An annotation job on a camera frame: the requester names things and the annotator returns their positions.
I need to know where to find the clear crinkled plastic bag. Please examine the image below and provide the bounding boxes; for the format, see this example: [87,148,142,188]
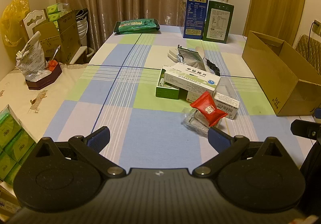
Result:
[16,30,48,81]

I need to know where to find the silver foil pouch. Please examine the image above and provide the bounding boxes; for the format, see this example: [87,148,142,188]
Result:
[177,45,206,70]

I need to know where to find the black cable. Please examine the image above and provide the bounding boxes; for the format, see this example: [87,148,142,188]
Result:
[204,57,221,76]

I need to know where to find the small white medicine box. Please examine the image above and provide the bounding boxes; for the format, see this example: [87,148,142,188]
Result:
[213,92,240,120]

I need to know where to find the open brown carton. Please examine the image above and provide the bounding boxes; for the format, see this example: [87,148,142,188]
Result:
[34,10,82,65]

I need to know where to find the yellow plastic bag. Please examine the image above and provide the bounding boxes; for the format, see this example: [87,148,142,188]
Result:
[0,0,30,46]

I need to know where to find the stack of green tissue packs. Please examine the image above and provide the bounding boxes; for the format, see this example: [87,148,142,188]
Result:
[47,3,73,22]
[0,104,38,185]

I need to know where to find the white chair back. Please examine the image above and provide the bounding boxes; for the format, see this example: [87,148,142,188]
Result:
[19,8,49,39]

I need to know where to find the red snack packet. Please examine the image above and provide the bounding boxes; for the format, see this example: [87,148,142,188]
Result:
[189,91,228,128]

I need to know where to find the metal spoon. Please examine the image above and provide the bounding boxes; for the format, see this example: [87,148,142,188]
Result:
[51,45,61,61]

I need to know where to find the quilted chair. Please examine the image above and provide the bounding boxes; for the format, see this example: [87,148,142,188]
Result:
[295,34,321,63]

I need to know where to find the green plastic packet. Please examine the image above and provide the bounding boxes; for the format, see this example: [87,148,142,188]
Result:
[114,18,160,35]

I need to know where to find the white charger adapter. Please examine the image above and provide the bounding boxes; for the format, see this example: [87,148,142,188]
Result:
[168,48,179,62]

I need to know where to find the clear plastic wrapper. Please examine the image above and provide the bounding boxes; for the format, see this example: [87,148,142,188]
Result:
[182,110,213,137]

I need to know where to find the checkered cloth desktop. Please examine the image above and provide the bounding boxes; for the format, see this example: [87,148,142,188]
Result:
[44,24,316,172]

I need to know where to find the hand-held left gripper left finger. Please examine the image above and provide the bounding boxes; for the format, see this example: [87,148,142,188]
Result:
[33,126,126,180]

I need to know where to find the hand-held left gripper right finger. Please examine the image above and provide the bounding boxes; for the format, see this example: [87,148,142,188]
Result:
[192,127,291,179]

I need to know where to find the stacked white buckets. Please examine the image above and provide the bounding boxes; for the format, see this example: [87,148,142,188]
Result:
[75,8,89,46]

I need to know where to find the dark green carton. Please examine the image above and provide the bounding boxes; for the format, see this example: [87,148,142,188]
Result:
[202,0,235,44]

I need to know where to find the brown cardboard box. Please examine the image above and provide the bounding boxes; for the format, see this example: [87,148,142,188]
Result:
[241,30,321,117]

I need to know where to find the wall socket with plug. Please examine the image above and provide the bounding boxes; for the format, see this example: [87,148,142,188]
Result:
[312,20,321,36]

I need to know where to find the large white medicine box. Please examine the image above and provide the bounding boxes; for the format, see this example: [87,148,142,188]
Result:
[163,62,221,96]

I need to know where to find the clear plastic box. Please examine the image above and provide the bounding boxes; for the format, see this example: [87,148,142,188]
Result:
[213,77,237,100]

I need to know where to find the thin dark wall cable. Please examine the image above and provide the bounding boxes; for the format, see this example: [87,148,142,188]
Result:
[308,23,317,41]

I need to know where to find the tall blue carton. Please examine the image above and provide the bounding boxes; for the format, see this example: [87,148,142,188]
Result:
[181,0,210,39]

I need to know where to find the green white medicine box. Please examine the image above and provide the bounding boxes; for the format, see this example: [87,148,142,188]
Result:
[155,65,181,100]

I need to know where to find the dark red wooden box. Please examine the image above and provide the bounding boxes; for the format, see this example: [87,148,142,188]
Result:
[25,62,63,90]

